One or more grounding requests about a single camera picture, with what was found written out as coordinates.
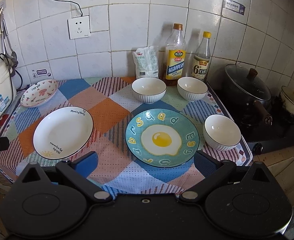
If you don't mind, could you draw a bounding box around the white ribbed bowl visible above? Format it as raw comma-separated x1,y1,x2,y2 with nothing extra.
203,114,241,151
177,77,208,102
131,77,167,104

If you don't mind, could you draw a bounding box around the white Morning Honey plate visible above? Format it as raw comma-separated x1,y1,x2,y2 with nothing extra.
33,106,94,160

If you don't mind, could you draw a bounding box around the teal fried egg plate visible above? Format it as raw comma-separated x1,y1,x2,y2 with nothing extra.
125,108,200,168

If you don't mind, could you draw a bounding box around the pink bunny Lovely Bear plate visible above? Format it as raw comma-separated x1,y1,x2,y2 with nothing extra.
20,79,58,108

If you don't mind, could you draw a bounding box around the patchwork checkered tablecloth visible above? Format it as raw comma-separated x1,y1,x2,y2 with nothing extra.
0,76,253,196

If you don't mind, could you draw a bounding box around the black gas stove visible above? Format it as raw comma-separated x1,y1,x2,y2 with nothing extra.
208,82,294,155

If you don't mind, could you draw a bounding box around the hanging metal ladle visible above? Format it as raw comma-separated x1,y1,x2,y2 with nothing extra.
1,11,18,69

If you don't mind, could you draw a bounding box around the black wok with glass lid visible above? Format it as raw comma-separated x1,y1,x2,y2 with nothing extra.
225,64,273,126

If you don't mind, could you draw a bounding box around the white enamel pot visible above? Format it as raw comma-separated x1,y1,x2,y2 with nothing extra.
280,86,294,115

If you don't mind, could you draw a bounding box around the vinegar bottle yellow cap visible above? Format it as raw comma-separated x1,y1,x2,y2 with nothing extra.
191,31,212,82

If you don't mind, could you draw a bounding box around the cooking oil bottle yellow label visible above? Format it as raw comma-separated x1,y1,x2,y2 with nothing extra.
162,23,187,86

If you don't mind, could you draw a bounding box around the white salt bag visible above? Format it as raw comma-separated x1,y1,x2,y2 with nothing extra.
132,46,159,79

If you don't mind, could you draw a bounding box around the wall sticker label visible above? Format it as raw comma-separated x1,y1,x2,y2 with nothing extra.
32,69,51,79

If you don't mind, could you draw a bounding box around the rice cooker black cord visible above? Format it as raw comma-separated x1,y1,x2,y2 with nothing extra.
0,52,24,91

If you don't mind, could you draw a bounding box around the white wall power socket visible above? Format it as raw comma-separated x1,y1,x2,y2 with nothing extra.
67,16,90,40

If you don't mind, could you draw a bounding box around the upper right wall sticker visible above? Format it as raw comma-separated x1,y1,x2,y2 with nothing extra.
223,0,246,15

